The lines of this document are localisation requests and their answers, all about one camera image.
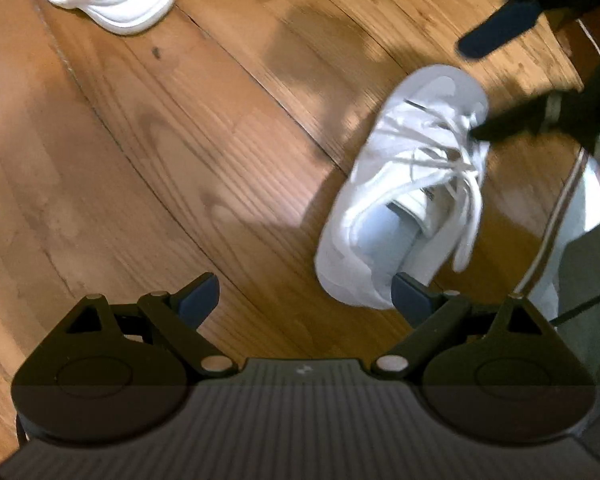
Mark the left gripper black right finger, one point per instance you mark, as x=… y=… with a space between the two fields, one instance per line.
x=436 y=319

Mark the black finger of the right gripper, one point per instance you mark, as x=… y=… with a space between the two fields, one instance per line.
x=500 y=28
x=536 y=115

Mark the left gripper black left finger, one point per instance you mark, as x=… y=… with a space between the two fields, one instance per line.
x=176 y=319

